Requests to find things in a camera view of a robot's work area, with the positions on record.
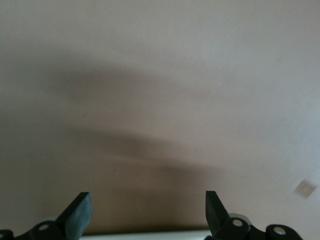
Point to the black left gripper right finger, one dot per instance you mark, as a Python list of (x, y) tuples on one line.
[(216, 215)]

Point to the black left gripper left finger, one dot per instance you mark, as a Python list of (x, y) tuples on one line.
[(77, 217)]

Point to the brown tape patch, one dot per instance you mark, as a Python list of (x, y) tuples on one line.
[(305, 188)]

